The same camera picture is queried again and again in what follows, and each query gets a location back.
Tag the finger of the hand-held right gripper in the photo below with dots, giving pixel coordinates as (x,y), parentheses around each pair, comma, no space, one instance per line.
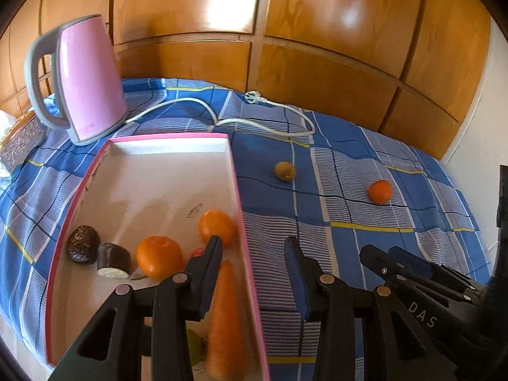
(414,262)
(381,264)

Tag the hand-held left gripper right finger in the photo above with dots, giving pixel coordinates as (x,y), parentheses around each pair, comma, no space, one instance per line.
(297,281)

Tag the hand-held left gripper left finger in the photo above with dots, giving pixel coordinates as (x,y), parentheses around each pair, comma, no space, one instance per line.
(206,281)

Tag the small red tomato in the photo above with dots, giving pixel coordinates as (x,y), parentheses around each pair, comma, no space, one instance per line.
(197,252)

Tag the orange carrot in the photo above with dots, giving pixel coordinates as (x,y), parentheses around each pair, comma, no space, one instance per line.
(226,325)

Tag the orange mandarin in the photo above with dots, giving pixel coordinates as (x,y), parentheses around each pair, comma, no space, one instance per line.
(156,256)
(216,224)
(380,191)

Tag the cut eggplant piece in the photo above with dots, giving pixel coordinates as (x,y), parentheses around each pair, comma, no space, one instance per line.
(115,256)

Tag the pink cardboard box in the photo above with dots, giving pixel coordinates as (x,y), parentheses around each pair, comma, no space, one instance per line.
(158,182)

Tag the dark brown avocado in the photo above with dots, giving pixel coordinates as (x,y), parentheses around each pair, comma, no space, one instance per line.
(82,244)

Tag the small green fruit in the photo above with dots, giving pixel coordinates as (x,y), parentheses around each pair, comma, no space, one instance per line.
(195,347)

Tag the blue plaid blanket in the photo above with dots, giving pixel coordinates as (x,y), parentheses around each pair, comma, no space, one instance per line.
(357,158)

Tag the brown kiwi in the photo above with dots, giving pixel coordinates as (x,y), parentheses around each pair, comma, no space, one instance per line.
(284,171)

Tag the ornate patterned box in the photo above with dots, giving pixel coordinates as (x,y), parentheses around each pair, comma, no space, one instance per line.
(24,143)

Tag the pink electric kettle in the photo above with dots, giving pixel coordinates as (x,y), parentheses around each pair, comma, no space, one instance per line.
(91,79)

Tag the wooden panelled wardrobe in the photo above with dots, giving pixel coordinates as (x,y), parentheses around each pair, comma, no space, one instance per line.
(337,8)

